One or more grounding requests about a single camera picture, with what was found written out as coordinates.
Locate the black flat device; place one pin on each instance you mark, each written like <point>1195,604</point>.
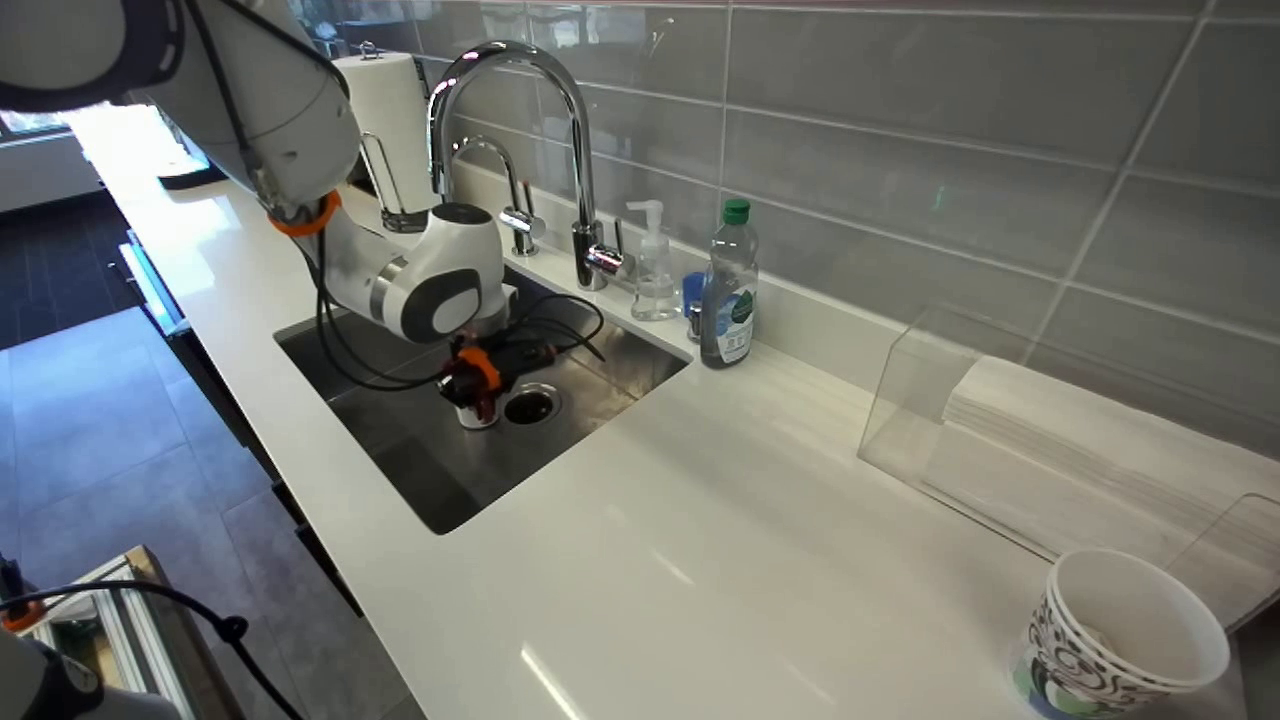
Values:
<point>187,179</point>

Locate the white side cabinet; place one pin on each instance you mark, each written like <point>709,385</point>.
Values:
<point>47,167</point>

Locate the clear soap pump bottle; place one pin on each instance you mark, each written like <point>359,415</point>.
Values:
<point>651,272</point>

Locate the orange clip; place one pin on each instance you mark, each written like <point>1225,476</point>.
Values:
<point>22,619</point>

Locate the white paper towel roll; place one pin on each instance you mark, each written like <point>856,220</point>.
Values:
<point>402,123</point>

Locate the red and white mug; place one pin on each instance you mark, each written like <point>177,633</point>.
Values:
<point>476,418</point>

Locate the dark lower cabinet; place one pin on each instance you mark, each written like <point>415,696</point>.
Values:
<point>332,624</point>

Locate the tall chrome gooseneck faucet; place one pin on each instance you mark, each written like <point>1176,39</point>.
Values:
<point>580,203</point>

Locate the small chrome faucet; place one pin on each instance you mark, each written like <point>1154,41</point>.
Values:
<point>524,228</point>

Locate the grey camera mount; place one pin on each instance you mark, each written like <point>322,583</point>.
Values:
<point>41,683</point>

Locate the patterned paper cup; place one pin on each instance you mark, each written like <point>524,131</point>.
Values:
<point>1135,624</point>

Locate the green-capped dish soap bottle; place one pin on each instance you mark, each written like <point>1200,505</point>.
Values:
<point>726,315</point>

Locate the stainless steel sink basin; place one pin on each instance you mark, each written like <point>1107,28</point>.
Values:
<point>402,452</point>

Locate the white metal frame cart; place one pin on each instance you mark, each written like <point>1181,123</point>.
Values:
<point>124,641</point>

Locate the clear acrylic stand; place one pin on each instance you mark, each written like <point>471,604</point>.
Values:
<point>923,403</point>

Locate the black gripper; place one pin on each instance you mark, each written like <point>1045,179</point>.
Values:
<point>472,364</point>

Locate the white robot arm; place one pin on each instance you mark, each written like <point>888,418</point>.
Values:
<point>264,105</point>

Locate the round sink drain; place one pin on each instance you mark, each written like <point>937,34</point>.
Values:
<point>528,411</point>

